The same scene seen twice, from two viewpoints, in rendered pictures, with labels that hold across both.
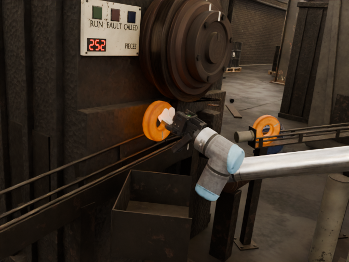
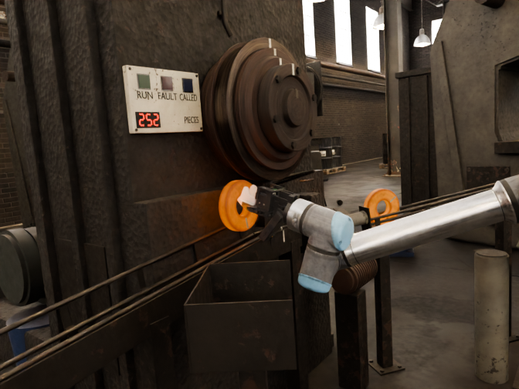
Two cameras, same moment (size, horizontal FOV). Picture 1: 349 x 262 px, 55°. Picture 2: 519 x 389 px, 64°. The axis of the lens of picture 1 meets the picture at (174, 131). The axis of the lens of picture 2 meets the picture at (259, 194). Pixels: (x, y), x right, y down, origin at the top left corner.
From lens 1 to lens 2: 16 cm
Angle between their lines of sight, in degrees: 10
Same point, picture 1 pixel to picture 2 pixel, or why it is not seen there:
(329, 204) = (484, 290)
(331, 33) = (442, 96)
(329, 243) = (498, 344)
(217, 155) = (317, 229)
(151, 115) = (228, 197)
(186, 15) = (252, 72)
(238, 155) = (344, 223)
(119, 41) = (176, 114)
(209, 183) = (313, 268)
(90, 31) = (138, 103)
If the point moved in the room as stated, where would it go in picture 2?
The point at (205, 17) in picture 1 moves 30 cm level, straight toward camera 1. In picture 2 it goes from (276, 71) to (269, 49)
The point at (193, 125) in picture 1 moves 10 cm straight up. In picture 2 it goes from (283, 198) to (280, 162)
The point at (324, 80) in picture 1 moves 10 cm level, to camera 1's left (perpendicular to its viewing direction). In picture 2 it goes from (447, 153) to (435, 153)
